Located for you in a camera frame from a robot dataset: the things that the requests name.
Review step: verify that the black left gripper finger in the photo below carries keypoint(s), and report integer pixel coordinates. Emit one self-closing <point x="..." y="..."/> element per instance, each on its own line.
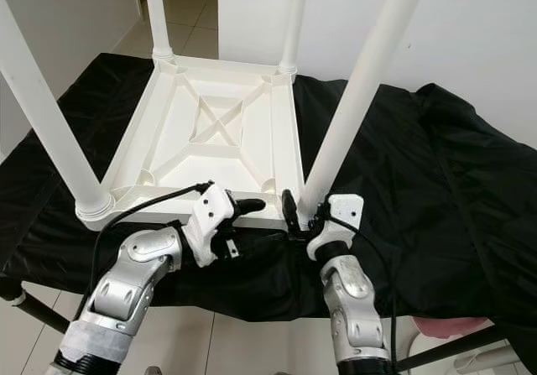
<point x="252" y="205"/>

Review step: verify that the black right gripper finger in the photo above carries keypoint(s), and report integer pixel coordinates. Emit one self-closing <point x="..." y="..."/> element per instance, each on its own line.
<point x="289" y="209"/>

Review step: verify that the white plastic table top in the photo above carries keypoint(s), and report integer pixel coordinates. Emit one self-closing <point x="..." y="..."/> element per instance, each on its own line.
<point x="268" y="140"/>

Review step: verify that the black cloth cover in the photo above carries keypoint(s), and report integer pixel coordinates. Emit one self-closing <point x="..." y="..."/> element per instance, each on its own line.
<point x="461" y="207"/>

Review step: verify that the pink cloth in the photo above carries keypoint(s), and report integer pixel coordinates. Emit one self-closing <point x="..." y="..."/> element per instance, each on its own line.
<point x="453" y="326"/>

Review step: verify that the black metal stand leg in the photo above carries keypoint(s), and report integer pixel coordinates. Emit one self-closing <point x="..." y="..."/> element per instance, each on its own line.
<point x="461" y="348"/>
<point x="40" y="312"/>

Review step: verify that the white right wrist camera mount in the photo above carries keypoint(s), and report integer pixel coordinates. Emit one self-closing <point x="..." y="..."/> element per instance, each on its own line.
<point x="346" y="207"/>

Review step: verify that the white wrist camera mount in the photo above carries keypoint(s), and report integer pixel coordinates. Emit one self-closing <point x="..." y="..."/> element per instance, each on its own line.
<point x="212" y="209"/>
<point x="346" y="207"/>

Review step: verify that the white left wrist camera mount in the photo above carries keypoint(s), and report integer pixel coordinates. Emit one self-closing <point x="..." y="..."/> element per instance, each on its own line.
<point x="212" y="209"/>

